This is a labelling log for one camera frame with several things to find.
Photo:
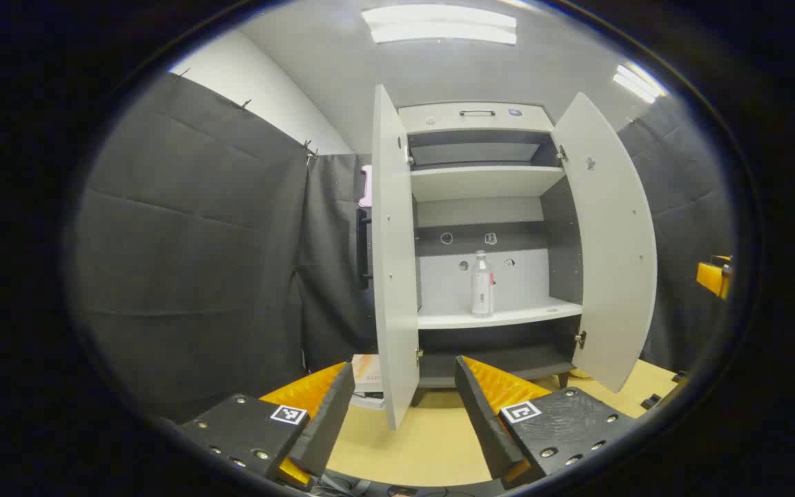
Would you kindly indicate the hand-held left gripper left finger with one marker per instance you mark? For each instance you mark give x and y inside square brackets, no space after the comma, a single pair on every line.
[328,428]

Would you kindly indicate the white flat box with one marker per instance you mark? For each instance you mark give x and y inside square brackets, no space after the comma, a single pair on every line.
[370,400]

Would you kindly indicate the grey white cabinet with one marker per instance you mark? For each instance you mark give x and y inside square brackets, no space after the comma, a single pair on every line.
[487,359]

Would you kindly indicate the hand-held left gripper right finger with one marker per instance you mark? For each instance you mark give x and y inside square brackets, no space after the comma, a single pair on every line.
[487,428]

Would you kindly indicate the clear plastic bottle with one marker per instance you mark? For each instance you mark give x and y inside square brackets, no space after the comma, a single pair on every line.
[482,283]

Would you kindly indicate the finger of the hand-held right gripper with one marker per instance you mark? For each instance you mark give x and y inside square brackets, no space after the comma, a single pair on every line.
[713,276]

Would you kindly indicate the grey cabinet door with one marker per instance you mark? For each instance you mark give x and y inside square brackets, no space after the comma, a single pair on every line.
[394,276]
[611,241]

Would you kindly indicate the black table clamp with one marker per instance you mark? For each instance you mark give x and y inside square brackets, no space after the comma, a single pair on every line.
[651,401]
[678,376]

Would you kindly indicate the black backdrop cloth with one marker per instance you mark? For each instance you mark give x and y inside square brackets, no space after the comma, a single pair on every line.
[197,241]

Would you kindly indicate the large ceiling light panel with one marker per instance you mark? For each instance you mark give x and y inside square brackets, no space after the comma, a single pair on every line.
[439,24]

